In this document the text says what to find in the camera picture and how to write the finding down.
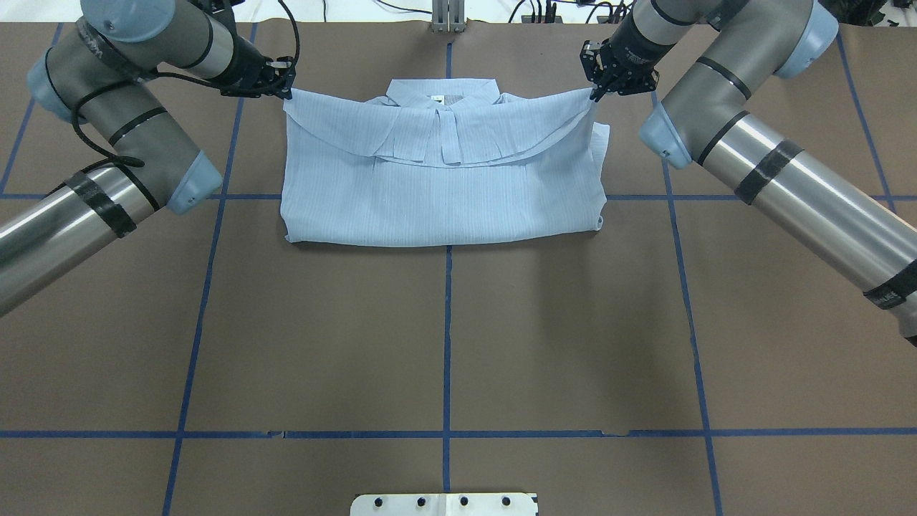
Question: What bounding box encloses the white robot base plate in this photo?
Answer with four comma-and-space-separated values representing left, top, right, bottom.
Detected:
348, 492, 539, 515

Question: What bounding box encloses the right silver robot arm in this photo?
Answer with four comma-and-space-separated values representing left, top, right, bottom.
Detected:
579, 1, 916, 344

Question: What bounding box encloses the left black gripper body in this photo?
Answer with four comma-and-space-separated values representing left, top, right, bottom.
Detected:
222, 43, 296, 98

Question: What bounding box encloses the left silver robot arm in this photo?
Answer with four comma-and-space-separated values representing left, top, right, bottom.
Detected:
1, 1, 300, 314

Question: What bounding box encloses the light blue button shirt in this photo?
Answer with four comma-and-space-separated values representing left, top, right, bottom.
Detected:
279, 78, 610, 248

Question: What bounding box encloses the aluminium frame post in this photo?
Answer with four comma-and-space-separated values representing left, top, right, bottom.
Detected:
431, 0, 467, 33

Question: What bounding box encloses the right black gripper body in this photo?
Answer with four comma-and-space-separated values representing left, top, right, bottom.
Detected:
580, 38, 661, 97

